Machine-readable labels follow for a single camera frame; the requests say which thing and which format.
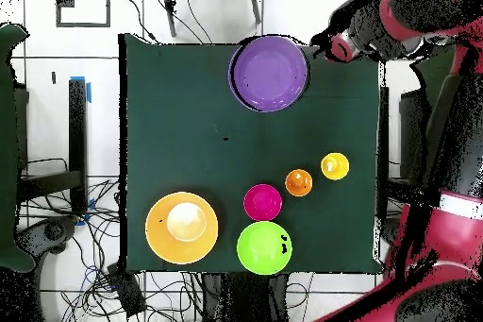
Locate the orange cup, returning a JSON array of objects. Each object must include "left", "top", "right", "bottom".
[{"left": 284, "top": 168, "right": 314, "bottom": 197}]

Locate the black stand bar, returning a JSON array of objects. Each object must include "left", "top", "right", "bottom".
[{"left": 18, "top": 77, "right": 89, "bottom": 217}]

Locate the green bowl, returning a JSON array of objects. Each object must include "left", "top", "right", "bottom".
[{"left": 236, "top": 220, "right": 293, "bottom": 276}]

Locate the black equipment stand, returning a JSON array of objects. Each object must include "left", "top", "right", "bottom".
[{"left": 398, "top": 89, "right": 429, "bottom": 184}]

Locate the tangle of black cables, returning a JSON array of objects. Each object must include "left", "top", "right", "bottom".
[{"left": 18, "top": 157, "right": 205, "bottom": 322}]

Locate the large yellow bowl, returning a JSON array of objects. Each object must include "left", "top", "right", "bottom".
[{"left": 144, "top": 192, "right": 220, "bottom": 265}]

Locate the yellow cup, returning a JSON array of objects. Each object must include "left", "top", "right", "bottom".
[{"left": 320, "top": 152, "right": 351, "bottom": 181}]

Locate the green cloth side table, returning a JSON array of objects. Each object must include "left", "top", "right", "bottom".
[
  {"left": 412, "top": 45, "right": 463, "bottom": 111},
  {"left": 0, "top": 23, "right": 33, "bottom": 273}
]

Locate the purple bowl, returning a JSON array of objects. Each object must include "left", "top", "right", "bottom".
[{"left": 227, "top": 34, "right": 310, "bottom": 113}]

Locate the black power box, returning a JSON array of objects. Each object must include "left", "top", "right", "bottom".
[{"left": 106, "top": 263, "right": 147, "bottom": 318}]

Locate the dark green tablecloth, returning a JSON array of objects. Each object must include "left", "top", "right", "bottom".
[{"left": 118, "top": 33, "right": 388, "bottom": 275}]

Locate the pink red bowl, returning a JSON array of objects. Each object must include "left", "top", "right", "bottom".
[{"left": 242, "top": 183, "right": 283, "bottom": 222}]

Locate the dark grey chair with knob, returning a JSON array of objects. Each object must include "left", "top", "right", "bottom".
[{"left": 14, "top": 214, "right": 80, "bottom": 261}]

